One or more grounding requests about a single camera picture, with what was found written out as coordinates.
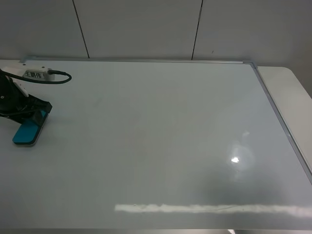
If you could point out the white whiteboard with aluminium frame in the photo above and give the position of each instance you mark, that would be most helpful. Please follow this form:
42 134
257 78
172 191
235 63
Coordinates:
155 145

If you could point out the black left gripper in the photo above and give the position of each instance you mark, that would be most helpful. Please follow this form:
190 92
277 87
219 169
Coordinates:
29 109

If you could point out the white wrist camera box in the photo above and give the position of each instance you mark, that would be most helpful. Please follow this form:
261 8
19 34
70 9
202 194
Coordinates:
25 71

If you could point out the blue whiteboard eraser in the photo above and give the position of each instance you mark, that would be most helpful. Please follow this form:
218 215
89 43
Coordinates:
29 131

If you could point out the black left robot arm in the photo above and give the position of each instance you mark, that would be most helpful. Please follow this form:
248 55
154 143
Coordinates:
6 79

